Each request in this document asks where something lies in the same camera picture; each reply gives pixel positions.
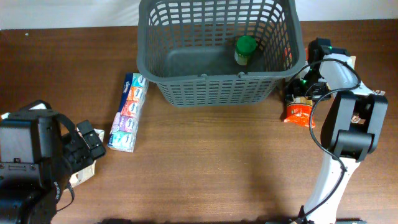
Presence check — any orange pasta package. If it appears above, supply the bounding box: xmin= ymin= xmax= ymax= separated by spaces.
xmin=284 ymin=98 xmax=315 ymax=128

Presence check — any Kleenex tissue multipack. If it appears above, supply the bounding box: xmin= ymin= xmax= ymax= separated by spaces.
xmin=108 ymin=73 xmax=149 ymax=152

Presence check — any green lidded glass jar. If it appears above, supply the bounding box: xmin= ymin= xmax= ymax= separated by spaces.
xmin=234 ymin=35 xmax=257 ymax=66

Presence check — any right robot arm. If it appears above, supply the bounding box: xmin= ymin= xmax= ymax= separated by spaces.
xmin=284 ymin=38 xmax=388 ymax=223

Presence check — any white brown panko bag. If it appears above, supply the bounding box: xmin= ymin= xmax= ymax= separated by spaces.
xmin=350 ymin=56 xmax=386 ymax=124

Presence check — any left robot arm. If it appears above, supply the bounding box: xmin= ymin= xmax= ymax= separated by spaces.
xmin=1 ymin=100 xmax=106 ymax=223

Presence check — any brown white snack bag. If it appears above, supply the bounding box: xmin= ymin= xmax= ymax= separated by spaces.
xmin=69 ymin=129 xmax=104 ymax=187

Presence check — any grey plastic shopping basket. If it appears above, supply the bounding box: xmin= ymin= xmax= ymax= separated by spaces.
xmin=137 ymin=0 xmax=306 ymax=107

